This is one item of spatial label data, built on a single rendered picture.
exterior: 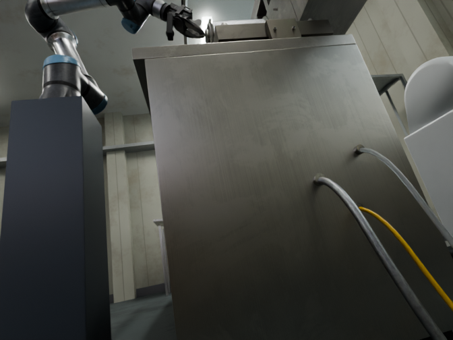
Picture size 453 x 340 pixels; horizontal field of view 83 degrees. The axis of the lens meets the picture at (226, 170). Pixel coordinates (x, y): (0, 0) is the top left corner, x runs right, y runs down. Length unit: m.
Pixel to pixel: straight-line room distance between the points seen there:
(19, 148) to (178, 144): 0.50
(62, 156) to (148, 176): 4.02
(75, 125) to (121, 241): 3.74
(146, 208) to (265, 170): 4.17
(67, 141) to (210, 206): 0.51
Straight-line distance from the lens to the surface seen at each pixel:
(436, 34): 2.84
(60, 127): 0.93
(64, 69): 1.12
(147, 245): 4.62
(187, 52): 0.77
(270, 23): 0.96
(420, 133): 2.12
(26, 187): 0.89
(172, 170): 0.59
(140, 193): 4.79
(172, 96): 0.69
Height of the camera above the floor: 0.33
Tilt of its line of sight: 18 degrees up
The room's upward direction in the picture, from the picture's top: 12 degrees counter-clockwise
